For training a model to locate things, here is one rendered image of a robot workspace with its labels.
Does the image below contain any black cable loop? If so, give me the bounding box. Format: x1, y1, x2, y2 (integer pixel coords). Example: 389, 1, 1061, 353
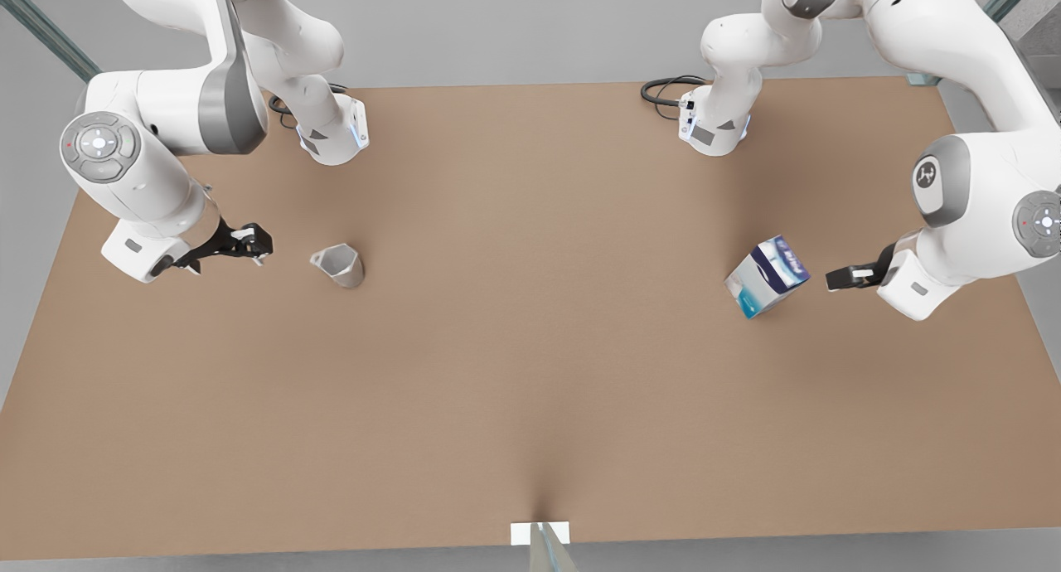
268, 83, 349, 131
640, 75, 710, 121

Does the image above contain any grey faceted cup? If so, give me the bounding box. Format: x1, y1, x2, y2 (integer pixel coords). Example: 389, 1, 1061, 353
310, 244, 366, 289

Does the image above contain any blue and white carton box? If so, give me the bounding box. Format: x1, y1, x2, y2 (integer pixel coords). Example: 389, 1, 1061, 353
724, 235, 811, 319

